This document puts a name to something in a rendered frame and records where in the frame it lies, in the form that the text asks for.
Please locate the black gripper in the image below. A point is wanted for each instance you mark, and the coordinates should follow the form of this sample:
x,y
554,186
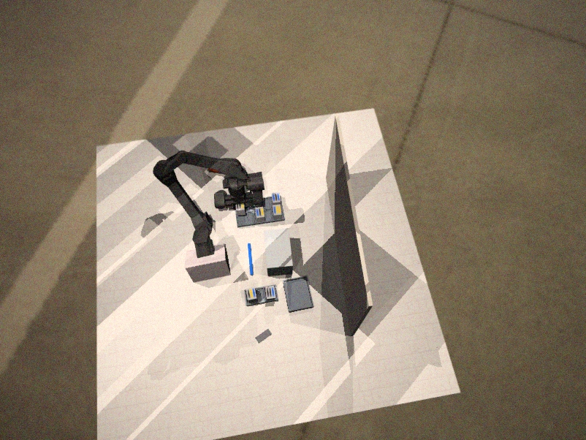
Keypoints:
x,y
249,198

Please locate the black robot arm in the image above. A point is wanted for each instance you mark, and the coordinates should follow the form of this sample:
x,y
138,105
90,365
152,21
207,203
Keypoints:
x,y
164,172

